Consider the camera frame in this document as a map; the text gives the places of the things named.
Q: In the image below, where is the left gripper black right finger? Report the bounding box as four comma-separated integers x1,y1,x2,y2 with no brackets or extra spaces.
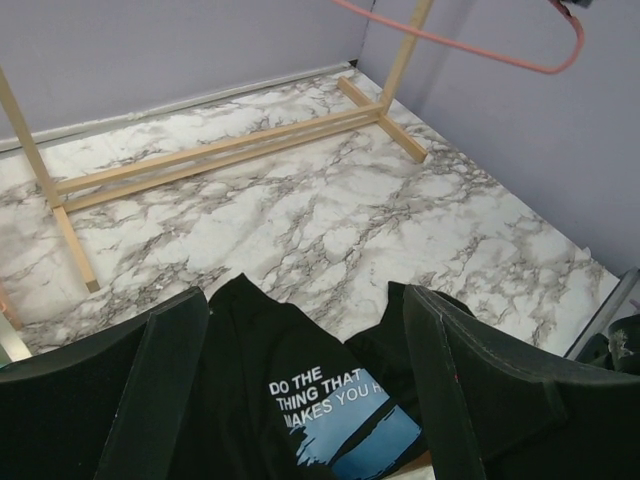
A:
403,285,639,479

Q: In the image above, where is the black t shirt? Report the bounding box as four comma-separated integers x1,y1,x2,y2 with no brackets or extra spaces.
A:
164,272,476,480

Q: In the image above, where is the pink hanger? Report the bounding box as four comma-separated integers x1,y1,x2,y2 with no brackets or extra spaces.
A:
332,0,586,76

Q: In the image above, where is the cream plastic laundry basket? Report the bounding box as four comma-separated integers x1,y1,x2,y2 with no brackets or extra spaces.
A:
1,287,32,367

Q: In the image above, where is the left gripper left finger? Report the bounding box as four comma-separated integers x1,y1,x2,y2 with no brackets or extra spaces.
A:
1,287,209,479

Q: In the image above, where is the wooden clothes rack frame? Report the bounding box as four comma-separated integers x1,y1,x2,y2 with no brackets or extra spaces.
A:
1,1,433,293

